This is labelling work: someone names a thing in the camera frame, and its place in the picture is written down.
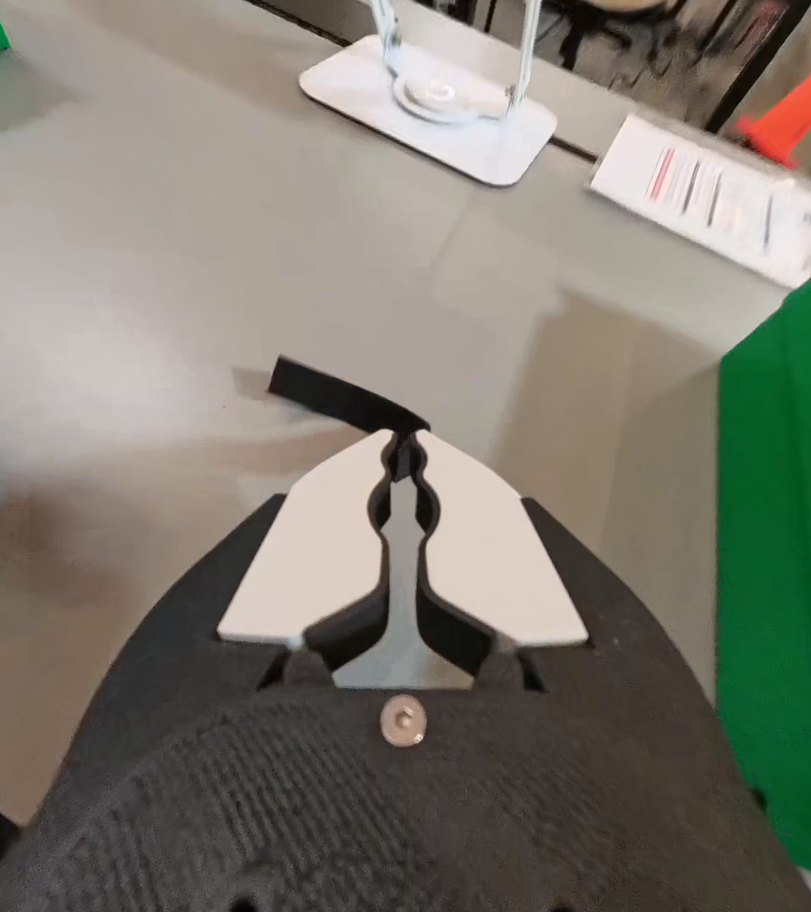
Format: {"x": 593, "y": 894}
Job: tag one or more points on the orange traffic cone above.
{"x": 804, "y": 100}

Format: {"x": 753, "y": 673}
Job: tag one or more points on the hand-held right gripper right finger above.
{"x": 505, "y": 563}

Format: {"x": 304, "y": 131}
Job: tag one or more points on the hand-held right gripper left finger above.
{"x": 306, "y": 556}

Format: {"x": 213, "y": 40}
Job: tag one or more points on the white metal desk stand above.
{"x": 491, "y": 142}

